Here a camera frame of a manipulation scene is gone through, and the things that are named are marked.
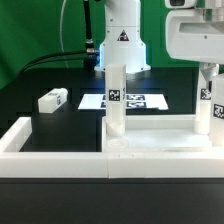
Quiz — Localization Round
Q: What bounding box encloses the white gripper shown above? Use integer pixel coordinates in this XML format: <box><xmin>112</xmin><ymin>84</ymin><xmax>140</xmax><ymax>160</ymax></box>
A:
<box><xmin>165</xmin><ymin>0</ymin><xmax>224</xmax><ymax>82</ymax></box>

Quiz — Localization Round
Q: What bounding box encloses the white desk top panel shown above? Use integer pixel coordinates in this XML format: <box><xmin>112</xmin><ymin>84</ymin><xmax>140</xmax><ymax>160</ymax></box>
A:
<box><xmin>101</xmin><ymin>115</ymin><xmax>212</xmax><ymax>152</ymax></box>

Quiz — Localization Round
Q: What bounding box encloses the sheet with four markers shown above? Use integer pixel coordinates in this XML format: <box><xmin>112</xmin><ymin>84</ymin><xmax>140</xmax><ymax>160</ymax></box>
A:
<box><xmin>78</xmin><ymin>94</ymin><xmax>168</xmax><ymax>110</ymax></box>

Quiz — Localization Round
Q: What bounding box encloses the black vertical pole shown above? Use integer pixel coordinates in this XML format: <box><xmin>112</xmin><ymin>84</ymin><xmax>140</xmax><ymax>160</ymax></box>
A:
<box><xmin>83</xmin><ymin>0</ymin><xmax>94</xmax><ymax>70</ymax></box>

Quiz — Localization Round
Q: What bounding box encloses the white U-shaped fence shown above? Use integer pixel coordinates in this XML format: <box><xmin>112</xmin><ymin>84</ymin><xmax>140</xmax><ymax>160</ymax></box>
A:
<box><xmin>0</xmin><ymin>117</ymin><xmax>224</xmax><ymax>178</ymax></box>

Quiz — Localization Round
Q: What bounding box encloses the black cable upper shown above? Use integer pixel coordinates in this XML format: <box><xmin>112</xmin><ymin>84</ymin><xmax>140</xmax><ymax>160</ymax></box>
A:
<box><xmin>20</xmin><ymin>49</ymin><xmax>100</xmax><ymax>75</ymax></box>

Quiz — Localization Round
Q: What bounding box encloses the black cable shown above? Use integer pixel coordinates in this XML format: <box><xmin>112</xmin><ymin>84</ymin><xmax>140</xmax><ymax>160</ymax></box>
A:
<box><xmin>23</xmin><ymin>55</ymin><xmax>100</xmax><ymax>73</ymax></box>
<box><xmin>20</xmin><ymin>49</ymin><xmax>100</xmax><ymax>75</ymax></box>

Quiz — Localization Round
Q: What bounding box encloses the black cable lower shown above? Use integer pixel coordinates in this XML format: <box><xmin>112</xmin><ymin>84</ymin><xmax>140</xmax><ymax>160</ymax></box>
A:
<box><xmin>23</xmin><ymin>55</ymin><xmax>100</xmax><ymax>73</ymax></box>

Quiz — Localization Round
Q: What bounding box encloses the thin white cable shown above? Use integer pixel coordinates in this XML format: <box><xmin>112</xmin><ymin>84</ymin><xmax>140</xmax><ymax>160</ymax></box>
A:
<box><xmin>58</xmin><ymin>0</ymin><xmax>69</xmax><ymax>69</ymax></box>

